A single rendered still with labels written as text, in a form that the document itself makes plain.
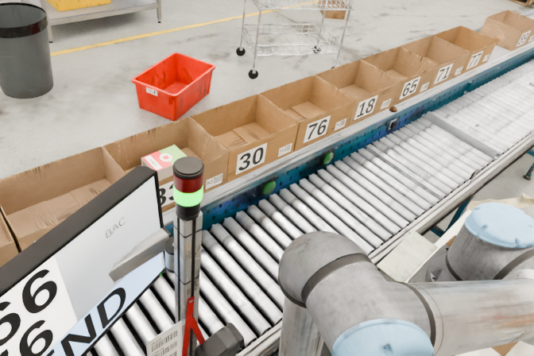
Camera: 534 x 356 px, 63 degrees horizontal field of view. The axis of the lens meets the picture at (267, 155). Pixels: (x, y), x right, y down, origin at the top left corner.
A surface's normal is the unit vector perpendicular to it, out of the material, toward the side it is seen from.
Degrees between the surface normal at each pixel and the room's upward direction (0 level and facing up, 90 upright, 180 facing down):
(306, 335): 92
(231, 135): 0
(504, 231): 5
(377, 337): 29
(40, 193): 89
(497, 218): 5
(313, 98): 89
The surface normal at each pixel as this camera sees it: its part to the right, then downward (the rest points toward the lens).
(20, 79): 0.27, 0.68
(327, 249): -0.19, -0.83
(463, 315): 0.60, -0.35
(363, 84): -0.75, 0.33
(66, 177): 0.65, 0.53
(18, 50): 0.47, 0.65
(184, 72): -0.40, 0.48
